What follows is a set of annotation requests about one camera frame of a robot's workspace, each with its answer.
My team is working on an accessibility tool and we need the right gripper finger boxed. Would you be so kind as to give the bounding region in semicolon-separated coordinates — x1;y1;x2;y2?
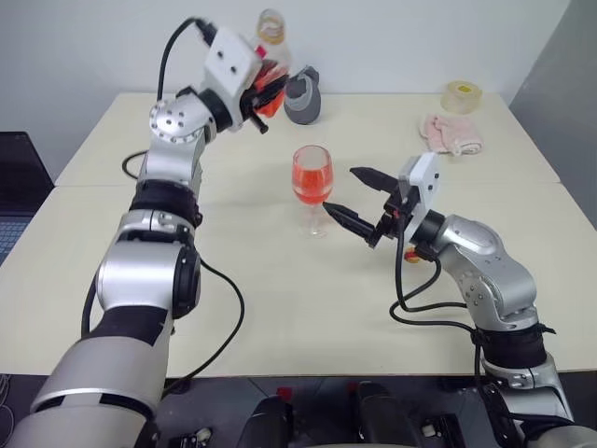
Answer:
349;166;400;193
323;202;377;244

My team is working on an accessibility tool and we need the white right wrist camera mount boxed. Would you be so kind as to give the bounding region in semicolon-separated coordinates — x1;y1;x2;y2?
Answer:
399;151;442;244

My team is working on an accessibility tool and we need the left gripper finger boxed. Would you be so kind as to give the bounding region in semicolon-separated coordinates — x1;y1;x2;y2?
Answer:
260;64;286;92
256;88;285;112

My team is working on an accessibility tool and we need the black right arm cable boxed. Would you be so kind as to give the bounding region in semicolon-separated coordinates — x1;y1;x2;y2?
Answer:
388;218;519;421

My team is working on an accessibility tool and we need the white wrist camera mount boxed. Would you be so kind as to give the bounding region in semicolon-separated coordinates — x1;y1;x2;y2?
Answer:
203;26;263;97
399;151;442;244

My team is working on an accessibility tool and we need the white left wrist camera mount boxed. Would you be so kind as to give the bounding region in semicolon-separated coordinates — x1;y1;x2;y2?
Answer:
203;26;263;97

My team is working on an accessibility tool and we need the clear bottle with red drink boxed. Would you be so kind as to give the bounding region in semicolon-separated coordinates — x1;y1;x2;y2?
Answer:
254;7;295;119

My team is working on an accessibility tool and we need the pink cloth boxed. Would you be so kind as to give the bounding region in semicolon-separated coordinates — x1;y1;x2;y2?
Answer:
419;113;485;158

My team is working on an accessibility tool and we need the clear wine glass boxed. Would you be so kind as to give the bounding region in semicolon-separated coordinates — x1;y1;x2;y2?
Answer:
291;145;335;239

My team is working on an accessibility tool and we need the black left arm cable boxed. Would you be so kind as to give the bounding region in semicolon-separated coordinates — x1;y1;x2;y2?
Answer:
81;17;247;388

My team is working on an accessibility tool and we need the translucent tape roll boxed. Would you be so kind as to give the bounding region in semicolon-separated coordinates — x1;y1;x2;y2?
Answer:
440;79;484;114

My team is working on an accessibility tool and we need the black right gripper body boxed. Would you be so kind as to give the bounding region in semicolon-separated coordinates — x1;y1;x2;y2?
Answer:
367;179;419;249

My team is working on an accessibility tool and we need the grey fabric cap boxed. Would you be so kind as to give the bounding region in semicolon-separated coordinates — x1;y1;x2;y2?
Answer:
283;64;324;126

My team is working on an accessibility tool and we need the dark laptop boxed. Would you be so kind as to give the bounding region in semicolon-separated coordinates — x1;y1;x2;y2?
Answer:
0;131;55;267

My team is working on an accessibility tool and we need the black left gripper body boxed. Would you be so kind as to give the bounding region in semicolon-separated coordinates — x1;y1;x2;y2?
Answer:
240;83;271;136

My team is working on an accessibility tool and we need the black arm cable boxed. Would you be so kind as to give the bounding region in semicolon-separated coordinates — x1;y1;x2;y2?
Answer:
388;218;519;421
81;17;247;388

